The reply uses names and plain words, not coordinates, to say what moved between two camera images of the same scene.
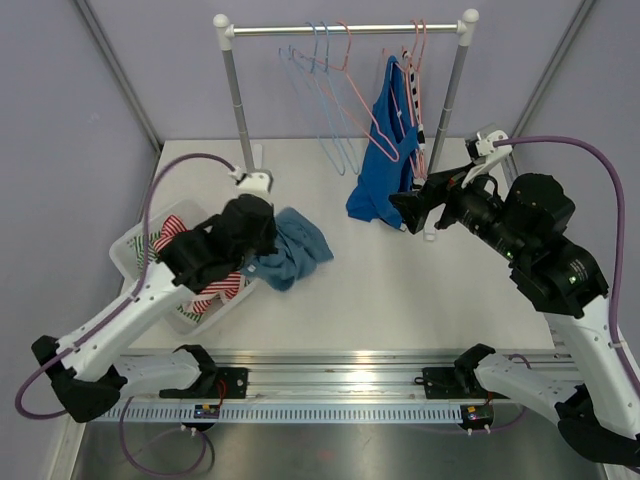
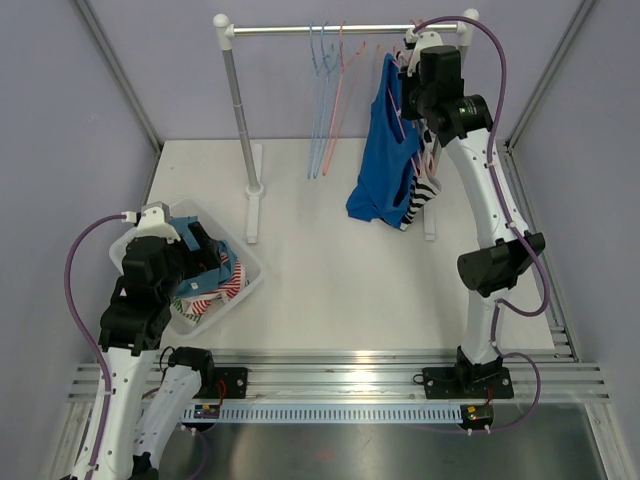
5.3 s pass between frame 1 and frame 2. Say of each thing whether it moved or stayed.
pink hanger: moved
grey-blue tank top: moved
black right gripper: moved
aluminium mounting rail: stayed
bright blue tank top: stayed
